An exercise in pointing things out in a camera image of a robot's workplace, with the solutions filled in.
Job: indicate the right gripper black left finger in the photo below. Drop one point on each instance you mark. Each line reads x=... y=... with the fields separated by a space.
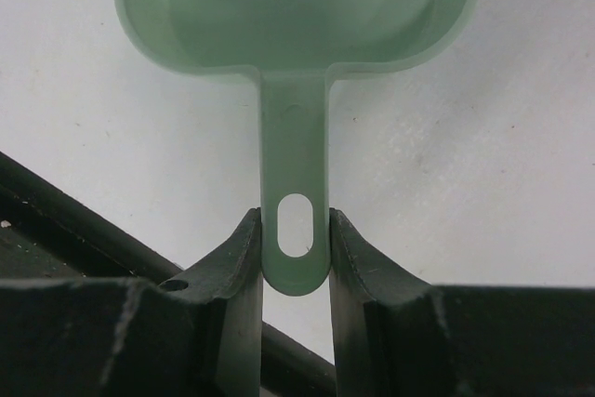
x=224 y=294

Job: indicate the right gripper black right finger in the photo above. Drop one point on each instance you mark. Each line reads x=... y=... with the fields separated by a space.
x=365 y=287

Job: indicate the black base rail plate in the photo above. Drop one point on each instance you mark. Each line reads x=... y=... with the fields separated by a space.
x=83 y=314

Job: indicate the green dustpan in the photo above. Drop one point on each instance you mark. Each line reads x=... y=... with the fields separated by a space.
x=294 y=50

